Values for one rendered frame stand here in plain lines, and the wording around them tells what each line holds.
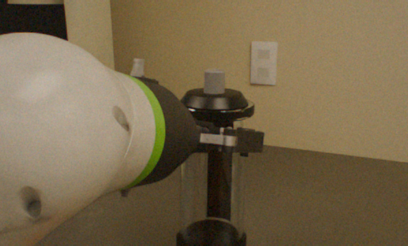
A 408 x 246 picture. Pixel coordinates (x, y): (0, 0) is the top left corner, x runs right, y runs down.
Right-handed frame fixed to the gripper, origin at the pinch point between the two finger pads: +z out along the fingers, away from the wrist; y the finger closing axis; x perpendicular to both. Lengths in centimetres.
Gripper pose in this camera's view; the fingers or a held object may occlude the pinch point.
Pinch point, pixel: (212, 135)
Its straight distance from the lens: 57.8
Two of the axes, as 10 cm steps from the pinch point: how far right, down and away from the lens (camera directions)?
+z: 3.2, 0.3, 9.5
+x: -1.1, 9.9, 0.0
